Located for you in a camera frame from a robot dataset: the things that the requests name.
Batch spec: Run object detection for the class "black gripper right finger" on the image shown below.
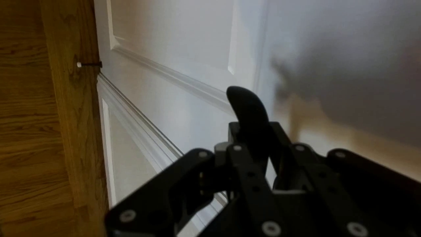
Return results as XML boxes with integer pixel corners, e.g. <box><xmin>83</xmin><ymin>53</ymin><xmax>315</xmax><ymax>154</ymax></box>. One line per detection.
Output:
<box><xmin>266</xmin><ymin>122</ymin><xmax>421</xmax><ymax>237</ymax></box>

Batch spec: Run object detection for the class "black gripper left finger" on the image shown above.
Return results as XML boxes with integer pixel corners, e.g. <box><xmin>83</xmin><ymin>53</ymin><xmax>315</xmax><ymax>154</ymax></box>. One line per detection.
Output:
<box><xmin>104</xmin><ymin>122</ymin><xmax>287</xmax><ymax>237</ymax></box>

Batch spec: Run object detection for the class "white panelled door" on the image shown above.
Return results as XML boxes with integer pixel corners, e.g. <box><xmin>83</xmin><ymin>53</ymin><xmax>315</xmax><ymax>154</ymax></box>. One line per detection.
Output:
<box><xmin>93</xmin><ymin>0</ymin><xmax>421</xmax><ymax>186</ymax></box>

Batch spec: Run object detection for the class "door stop with white tip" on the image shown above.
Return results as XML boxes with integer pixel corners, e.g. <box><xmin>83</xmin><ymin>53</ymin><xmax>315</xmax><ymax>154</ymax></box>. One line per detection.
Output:
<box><xmin>72</xmin><ymin>60</ymin><xmax>104</xmax><ymax>73</ymax></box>

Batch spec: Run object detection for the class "white baseboard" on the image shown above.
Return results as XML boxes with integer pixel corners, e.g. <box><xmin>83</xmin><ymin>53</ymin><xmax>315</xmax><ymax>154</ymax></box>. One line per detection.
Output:
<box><xmin>98</xmin><ymin>94</ymin><xmax>119</xmax><ymax>208</ymax></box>

